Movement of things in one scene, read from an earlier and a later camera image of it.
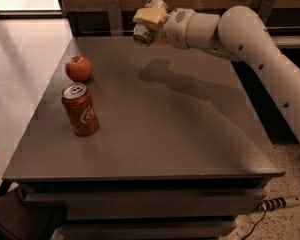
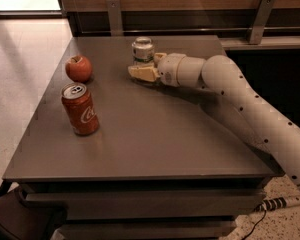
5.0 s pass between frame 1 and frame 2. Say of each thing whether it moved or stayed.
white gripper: moved
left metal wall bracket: stayed
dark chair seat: stayed
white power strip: stayed
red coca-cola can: stayed
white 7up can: moved
